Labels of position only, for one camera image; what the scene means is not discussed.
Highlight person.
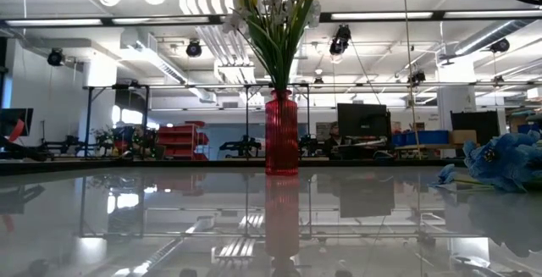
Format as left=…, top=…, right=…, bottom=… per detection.
left=324, top=120, right=346, bottom=158

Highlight black computer monitor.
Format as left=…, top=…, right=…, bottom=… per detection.
left=450, top=110, right=501, bottom=145
left=337, top=102, right=393, bottom=139

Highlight silver ventilation duct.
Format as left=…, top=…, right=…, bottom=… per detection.
left=440, top=17, right=542, bottom=60

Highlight brown cardboard box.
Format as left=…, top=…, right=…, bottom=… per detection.
left=448, top=129, right=478, bottom=145

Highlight black ceiling spot fixture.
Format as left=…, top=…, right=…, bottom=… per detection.
left=489, top=37, right=512, bottom=54
left=185, top=39, right=203, bottom=58
left=47, top=47, right=65, bottom=67
left=408, top=69, right=427, bottom=86
left=329, top=25, right=352, bottom=57

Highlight ceiling light strip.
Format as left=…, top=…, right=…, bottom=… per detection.
left=330, top=11, right=434, bottom=20
left=3, top=17, right=103, bottom=27
left=443, top=9, right=542, bottom=19

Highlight black aluminium table frame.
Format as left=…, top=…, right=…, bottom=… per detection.
left=0, top=157, right=467, bottom=177

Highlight black monitor with red part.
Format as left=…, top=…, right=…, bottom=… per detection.
left=0, top=107, right=35, bottom=142

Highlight thin hanging cord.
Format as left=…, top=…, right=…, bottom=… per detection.
left=401, top=0, right=422, bottom=159

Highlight blue storage bins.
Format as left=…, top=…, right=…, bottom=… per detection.
left=392, top=130, right=450, bottom=147

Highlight red ribbed glass vase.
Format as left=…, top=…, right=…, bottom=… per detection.
left=264, top=89, right=300, bottom=176

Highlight white artificial flower bunch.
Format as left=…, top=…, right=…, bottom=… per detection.
left=220, top=0, right=327, bottom=92

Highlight dark blue metal stand frame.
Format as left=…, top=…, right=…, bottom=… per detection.
left=82, top=84, right=150, bottom=159

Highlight red storage shelf rack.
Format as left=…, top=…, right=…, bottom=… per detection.
left=156, top=119, right=210, bottom=162

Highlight white artificial flower stem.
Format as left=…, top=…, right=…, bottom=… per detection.
left=307, top=0, right=323, bottom=28

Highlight blue artificial flower bunch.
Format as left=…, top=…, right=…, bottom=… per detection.
left=431, top=129, right=542, bottom=193

